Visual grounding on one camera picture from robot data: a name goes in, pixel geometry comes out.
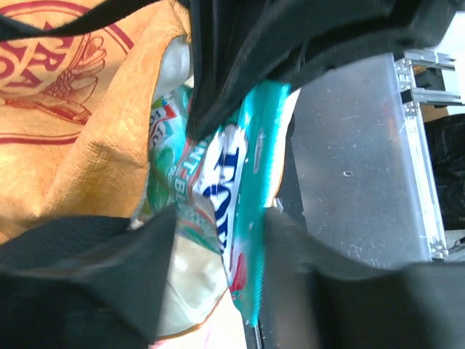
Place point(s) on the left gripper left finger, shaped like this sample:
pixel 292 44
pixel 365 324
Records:
pixel 86 282

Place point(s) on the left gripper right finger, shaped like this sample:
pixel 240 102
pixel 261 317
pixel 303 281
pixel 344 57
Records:
pixel 315 297

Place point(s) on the colourful snack packet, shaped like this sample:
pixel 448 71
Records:
pixel 221 187

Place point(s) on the orange tote bag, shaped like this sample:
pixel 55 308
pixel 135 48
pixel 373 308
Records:
pixel 78 79

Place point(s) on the pink plastic grocery bag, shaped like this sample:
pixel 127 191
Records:
pixel 211 335

